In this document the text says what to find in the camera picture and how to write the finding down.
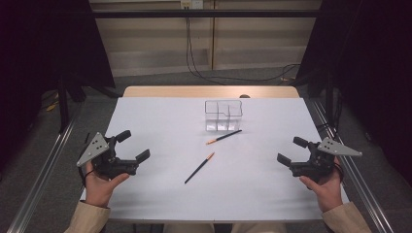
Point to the black metal stand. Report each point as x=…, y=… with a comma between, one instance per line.
x=63, y=106

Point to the person's left leg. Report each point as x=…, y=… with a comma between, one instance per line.
x=188, y=228

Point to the small dark round object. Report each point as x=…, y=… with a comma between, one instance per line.
x=245, y=96

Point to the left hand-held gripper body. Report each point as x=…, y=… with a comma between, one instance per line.
x=111, y=165

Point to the clear acrylic pen holder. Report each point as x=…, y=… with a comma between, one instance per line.
x=223, y=124

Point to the small black stick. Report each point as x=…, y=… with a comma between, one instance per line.
x=86, y=138

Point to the person's left hand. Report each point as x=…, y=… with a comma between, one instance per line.
x=98, y=191

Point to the black frame bar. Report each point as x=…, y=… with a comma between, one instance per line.
x=207, y=13

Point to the wooden table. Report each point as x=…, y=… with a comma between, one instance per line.
x=194, y=91

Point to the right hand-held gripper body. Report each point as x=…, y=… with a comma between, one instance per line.
x=319, y=165

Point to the person's right leg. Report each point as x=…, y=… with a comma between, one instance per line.
x=259, y=228

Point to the black pencil with orange end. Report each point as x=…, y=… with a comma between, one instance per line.
x=198, y=169
x=225, y=137

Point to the white table cover sheet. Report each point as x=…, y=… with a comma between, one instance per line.
x=246, y=191

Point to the white wall outlet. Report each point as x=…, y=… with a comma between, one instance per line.
x=191, y=4

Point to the black curtain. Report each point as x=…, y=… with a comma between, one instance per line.
x=39, y=42
x=372, y=64

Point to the person's right hand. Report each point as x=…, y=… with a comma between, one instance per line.
x=328, y=192

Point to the person's leg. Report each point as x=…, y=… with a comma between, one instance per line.
x=259, y=228
x=188, y=228

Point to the aluminium rail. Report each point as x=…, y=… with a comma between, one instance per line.
x=42, y=181
x=359, y=184

